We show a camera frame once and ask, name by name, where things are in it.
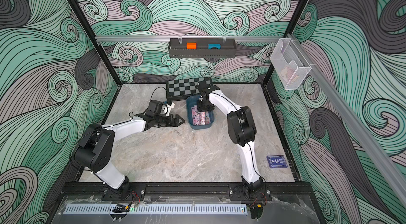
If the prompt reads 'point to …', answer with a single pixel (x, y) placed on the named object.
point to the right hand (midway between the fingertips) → (204, 109)
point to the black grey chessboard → (182, 89)
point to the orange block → (191, 45)
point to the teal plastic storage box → (191, 100)
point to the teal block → (214, 45)
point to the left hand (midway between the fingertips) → (179, 119)
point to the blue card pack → (277, 161)
